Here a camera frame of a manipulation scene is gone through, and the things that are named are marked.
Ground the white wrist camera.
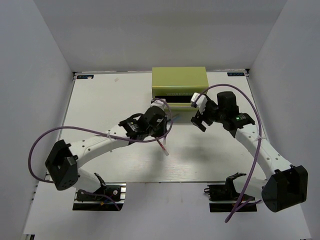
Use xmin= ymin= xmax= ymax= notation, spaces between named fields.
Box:
xmin=190 ymin=92 xmax=208 ymax=114
xmin=150 ymin=99 xmax=167 ymax=111

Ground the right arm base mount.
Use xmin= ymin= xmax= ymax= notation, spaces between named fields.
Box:
xmin=203 ymin=172 xmax=246 ymax=213

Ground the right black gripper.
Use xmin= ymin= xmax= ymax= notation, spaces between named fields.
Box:
xmin=191 ymin=98 xmax=226 ymax=132

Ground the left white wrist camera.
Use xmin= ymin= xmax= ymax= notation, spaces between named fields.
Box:
xmin=150 ymin=99 xmax=167 ymax=111

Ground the green metal drawer box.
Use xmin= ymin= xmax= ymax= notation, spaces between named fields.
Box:
xmin=151 ymin=66 xmax=209 ymax=124

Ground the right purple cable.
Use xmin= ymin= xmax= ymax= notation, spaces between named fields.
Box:
xmin=194 ymin=83 xmax=263 ymax=224

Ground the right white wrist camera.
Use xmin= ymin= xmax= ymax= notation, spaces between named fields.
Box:
xmin=190 ymin=92 xmax=208 ymax=114

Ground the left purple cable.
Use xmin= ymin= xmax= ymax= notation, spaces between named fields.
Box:
xmin=27 ymin=98 xmax=173 ymax=211

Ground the right blue corner sticker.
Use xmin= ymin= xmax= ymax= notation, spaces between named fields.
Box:
xmin=227 ymin=72 xmax=245 ymax=77

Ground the left blue corner sticker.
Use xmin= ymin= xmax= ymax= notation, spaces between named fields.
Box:
xmin=76 ymin=74 xmax=94 ymax=80

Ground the red clear pen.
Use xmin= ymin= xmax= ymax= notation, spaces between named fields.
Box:
xmin=157 ymin=137 xmax=170 ymax=156

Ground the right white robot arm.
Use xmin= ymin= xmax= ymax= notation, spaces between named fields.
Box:
xmin=190 ymin=91 xmax=308 ymax=213

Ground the purple cable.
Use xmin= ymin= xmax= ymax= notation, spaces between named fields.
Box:
xmin=27 ymin=98 xmax=173 ymax=211
xmin=194 ymin=83 xmax=263 ymax=224

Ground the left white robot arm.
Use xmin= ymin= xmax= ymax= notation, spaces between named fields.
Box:
xmin=45 ymin=105 xmax=167 ymax=200

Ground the blue corner sticker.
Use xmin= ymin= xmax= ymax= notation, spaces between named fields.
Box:
xmin=227 ymin=72 xmax=245 ymax=77
xmin=76 ymin=74 xmax=94 ymax=80

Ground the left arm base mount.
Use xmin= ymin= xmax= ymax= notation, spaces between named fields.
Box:
xmin=72 ymin=173 xmax=127 ymax=212

